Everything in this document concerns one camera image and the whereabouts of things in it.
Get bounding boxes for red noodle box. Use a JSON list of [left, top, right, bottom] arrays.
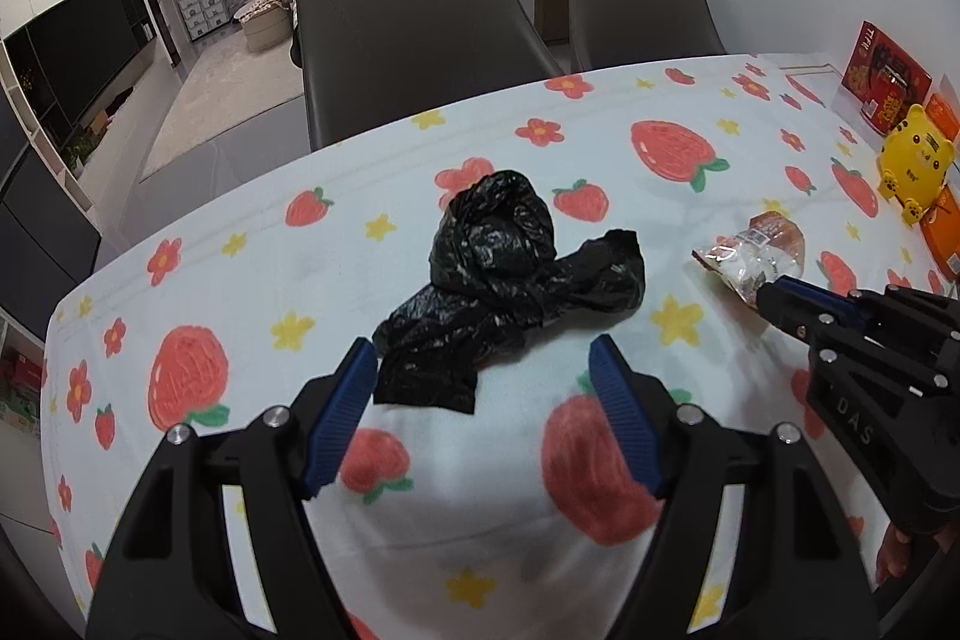
[[840, 20, 934, 136]]

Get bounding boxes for beige rug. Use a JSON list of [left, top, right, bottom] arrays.
[[140, 20, 308, 178]]

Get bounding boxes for cardboard box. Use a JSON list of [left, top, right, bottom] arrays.
[[0, 349, 46, 437]]

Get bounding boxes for yellow tiger toy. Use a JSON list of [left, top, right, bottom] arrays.
[[877, 104, 960, 231]]

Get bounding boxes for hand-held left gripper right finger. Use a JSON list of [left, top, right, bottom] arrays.
[[589, 334, 875, 640]]

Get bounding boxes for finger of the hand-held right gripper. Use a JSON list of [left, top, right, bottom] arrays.
[[772, 276, 960, 350], [756, 282, 947, 399]]

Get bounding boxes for orange packet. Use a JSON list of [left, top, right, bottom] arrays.
[[923, 92, 960, 140]]

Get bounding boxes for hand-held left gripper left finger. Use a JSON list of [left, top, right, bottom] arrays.
[[86, 336, 380, 640]]

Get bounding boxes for black plastic bag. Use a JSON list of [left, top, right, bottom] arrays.
[[373, 167, 647, 417]]

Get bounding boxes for floral covered sofa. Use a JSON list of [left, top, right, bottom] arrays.
[[232, 0, 299, 53]]

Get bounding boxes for orange instant noodle cup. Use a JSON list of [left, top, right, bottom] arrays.
[[918, 182, 960, 283]]

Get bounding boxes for dark cabinet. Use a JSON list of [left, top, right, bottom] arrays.
[[0, 151, 103, 342]]

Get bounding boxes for clear bread wrapper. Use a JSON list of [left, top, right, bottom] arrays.
[[691, 211, 806, 311]]

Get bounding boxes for strawberry print tablecloth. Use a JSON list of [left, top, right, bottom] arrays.
[[43, 52, 960, 640]]

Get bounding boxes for person's right hand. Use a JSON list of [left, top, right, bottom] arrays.
[[874, 524, 913, 585]]

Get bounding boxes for black television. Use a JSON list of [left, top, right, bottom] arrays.
[[4, 0, 145, 133]]

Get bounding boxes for white drawer chest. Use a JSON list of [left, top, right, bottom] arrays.
[[178, 0, 228, 42]]

